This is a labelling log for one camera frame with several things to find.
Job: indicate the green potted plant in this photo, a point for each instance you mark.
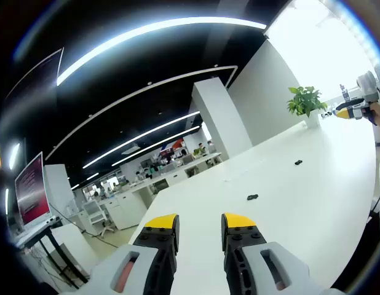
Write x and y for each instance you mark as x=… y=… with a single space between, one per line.
x=306 y=100

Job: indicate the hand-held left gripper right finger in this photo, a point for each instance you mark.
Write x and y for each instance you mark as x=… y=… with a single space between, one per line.
x=257 y=261

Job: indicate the long curved ceiling light strip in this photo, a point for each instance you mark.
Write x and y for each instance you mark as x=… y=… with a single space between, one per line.
x=147 y=30

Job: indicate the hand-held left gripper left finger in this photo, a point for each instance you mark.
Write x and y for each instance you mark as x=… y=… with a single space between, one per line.
x=137 y=261

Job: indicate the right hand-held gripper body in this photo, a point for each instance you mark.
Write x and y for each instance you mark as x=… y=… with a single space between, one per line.
x=368 y=89

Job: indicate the white plant pot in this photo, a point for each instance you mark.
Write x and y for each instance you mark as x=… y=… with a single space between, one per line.
x=313 y=119

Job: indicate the dark hanging display panel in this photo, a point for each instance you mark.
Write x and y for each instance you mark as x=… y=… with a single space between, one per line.
x=39 y=77

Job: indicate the white square column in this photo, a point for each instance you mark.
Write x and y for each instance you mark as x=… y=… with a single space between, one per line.
x=220 y=116

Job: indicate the computer monitor with red screen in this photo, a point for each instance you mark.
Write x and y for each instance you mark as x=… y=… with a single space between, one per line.
x=31 y=190

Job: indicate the white office chair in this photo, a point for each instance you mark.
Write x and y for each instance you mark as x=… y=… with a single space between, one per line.
x=97 y=215

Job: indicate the white desk with black legs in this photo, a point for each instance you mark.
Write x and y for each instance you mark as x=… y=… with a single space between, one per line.
x=39 y=229

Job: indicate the black plastic buckle part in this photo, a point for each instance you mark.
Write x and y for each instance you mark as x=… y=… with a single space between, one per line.
x=253 y=196
x=298 y=162

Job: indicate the row of white office desks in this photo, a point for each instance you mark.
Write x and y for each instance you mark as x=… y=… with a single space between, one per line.
x=153 y=187

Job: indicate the straight ceiling light strip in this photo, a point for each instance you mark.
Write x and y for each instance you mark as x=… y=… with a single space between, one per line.
x=156 y=146
x=140 y=138

